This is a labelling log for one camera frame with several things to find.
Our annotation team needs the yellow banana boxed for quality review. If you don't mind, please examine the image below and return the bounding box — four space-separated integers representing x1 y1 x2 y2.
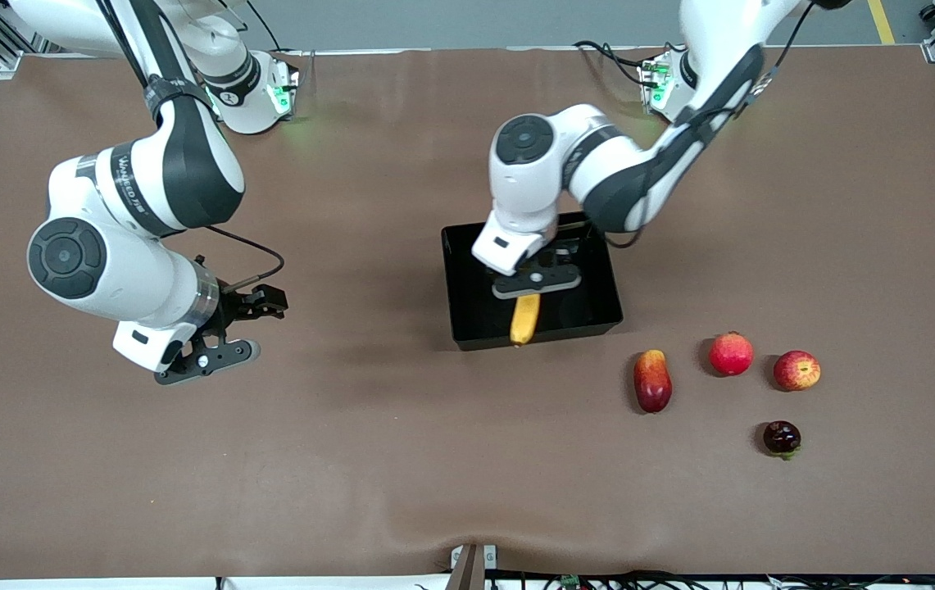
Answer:
510 293 542 347

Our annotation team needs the black plastic box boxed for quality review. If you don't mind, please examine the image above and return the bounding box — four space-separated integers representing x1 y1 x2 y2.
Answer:
441 211 624 352

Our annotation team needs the red yellow striped apple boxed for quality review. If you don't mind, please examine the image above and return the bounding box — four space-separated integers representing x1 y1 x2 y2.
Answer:
773 350 822 393

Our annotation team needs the red yellow mango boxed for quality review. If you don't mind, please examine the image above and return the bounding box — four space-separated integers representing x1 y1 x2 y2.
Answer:
633 349 674 415

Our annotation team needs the red pomegranate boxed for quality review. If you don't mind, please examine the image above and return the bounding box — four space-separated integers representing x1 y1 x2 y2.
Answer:
709 331 755 377

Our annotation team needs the dark purple mangosteen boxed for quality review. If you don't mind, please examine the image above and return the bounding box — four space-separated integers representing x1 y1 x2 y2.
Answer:
763 420 802 461

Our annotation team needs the black left arm base cable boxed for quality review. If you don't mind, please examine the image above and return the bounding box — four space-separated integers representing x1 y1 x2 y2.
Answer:
572 39 650 88

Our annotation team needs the black arm base cable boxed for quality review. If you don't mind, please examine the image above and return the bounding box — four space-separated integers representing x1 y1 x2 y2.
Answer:
572 39 650 88
246 0 284 52

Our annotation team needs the black right arm base cable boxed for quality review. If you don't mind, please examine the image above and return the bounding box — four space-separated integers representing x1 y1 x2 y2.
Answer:
246 0 284 52

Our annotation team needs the metal clamp bracket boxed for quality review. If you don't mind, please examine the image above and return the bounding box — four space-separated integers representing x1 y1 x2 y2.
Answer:
444 542 499 590

